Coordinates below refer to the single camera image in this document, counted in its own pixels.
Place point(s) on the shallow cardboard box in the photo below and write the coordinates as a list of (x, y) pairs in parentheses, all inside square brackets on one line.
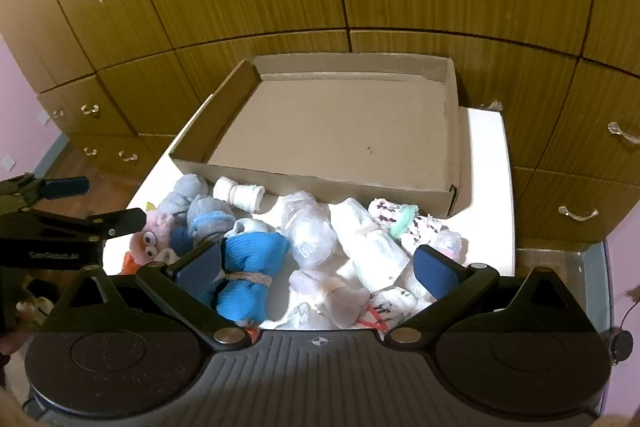
[(330, 127)]

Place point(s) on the lavender plastic bag bundle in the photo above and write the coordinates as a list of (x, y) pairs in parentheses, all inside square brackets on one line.
[(325, 292)]

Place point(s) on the pink fluffy sock bundle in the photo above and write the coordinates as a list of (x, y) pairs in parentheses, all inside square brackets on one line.
[(152, 237)]

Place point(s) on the white ribbed sock bundle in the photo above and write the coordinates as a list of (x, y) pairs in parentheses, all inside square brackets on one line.
[(240, 194)]

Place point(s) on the small clear plastic bag bundle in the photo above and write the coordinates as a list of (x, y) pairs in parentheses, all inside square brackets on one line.
[(305, 317)]

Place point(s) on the white wall socket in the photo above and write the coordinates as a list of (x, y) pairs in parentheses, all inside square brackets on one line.
[(44, 117), (7, 162)]

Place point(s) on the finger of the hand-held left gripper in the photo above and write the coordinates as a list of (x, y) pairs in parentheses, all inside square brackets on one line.
[(117, 222), (65, 188)]

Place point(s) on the white towel roll beige band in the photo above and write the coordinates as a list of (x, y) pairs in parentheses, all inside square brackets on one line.
[(370, 244)]

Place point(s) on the blue sock bundle beige band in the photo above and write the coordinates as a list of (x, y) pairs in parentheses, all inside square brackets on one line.
[(247, 279)]

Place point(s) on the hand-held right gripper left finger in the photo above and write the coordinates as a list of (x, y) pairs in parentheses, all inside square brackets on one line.
[(200, 268)]

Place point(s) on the grey sock bundle blue band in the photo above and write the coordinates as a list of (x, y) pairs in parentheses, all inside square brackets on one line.
[(210, 218)]

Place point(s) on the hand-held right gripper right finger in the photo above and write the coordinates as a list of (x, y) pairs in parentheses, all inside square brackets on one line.
[(434, 272)]

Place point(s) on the white patterned sock red band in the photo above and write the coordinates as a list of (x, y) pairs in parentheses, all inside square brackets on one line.
[(392, 304)]

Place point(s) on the grey fluffy sock bundle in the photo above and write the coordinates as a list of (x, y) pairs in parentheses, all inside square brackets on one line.
[(185, 191)]

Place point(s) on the white patterned sock green band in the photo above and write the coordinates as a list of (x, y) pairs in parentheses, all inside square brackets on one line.
[(400, 218)]

